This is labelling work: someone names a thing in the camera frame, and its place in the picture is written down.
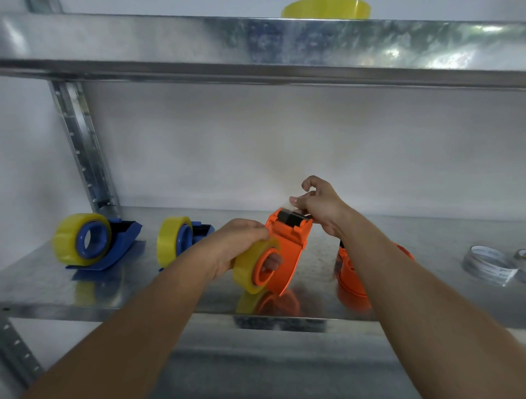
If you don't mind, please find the white tape core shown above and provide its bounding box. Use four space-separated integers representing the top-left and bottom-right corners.
461 244 520 287
512 248 526 284

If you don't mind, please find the orange tape dispenser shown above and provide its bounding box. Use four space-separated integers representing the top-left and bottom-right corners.
251 207 314 297
334 240 415 299

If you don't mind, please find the person's left forearm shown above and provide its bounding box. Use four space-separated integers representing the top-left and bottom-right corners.
22 242 222 399

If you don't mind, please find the blue tape dispenser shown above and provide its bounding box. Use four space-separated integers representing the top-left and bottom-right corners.
160 221 216 272
65 218 144 272

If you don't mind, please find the person's right forearm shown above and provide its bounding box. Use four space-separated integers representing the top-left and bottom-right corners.
336 209 526 399

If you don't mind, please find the person's left hand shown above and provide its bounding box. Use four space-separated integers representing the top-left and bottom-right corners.
205 218 284 280

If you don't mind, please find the galvanized metal shelving rack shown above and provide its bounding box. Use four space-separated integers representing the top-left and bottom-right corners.
0 0 526 399

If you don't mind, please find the person's right hand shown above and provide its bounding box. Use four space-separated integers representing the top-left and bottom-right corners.
289 175 354 239

